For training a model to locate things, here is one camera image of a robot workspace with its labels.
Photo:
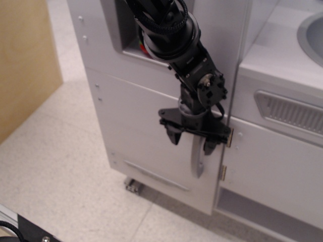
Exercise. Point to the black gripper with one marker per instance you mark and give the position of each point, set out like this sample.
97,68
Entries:
204,124

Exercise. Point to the grey fridge door handle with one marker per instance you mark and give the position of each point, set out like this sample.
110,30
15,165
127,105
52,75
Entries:
197,156

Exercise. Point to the white low fridge door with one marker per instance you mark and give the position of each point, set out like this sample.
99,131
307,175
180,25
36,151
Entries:
137,144

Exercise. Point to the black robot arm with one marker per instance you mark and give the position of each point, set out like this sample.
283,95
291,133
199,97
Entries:
202,84

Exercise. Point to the white toy fridge cabinet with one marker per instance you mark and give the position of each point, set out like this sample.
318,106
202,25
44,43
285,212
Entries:
221,24

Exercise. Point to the upper brass hinge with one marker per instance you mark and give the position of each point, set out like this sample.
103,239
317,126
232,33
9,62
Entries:
229,139

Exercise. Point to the brass hinge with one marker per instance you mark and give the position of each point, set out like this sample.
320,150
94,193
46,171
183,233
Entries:
222,173
229,139

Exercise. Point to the lower brass hinge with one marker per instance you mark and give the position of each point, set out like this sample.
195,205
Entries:
222,173

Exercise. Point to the aluminium extrusion foot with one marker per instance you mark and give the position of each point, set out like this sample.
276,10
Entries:
133,185

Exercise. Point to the white toy kitchen counter unit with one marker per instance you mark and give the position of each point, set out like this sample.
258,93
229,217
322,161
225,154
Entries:
274,62

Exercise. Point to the white oven cabinet door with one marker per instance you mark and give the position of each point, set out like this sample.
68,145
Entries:
275,170

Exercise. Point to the red toy strawberry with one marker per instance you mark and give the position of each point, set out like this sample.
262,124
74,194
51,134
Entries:
142,47

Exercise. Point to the grey vent grille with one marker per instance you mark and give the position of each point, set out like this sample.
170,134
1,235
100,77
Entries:
290,112

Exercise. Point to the grey toy sink basin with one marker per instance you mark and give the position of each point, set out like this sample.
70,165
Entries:
309,37

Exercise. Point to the plywood panel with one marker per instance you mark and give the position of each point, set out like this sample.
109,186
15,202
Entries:
30,70

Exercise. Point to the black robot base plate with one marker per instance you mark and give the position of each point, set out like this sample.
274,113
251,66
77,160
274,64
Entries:
26,231

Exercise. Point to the aluminium frame rail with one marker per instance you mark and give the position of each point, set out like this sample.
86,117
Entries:
8,215

